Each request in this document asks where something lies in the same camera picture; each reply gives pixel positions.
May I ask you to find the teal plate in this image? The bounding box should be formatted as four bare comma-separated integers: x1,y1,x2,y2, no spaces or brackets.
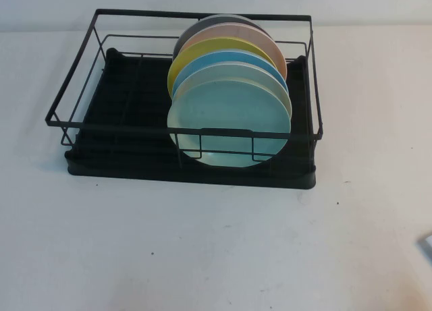
167,80,292,168

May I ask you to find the white plate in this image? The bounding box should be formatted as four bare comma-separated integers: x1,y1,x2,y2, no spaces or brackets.
173,62,293,123

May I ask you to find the blue plate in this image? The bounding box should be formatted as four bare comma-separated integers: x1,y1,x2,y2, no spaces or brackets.
172,51,290,100

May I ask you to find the yellow plate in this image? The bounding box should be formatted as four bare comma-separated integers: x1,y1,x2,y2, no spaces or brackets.
167,36,278,101

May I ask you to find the pink plate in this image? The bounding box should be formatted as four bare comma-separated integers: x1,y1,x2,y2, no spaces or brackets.
182,23,288,82

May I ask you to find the dark grey plate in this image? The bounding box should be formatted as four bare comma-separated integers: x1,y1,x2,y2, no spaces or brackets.
172,13,271,61

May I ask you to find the black plastic drip tray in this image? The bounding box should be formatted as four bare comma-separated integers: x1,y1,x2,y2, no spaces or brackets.
65,47,319,192

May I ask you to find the black wire dish rack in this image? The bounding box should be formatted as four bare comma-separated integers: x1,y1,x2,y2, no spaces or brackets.
44,9,325,169

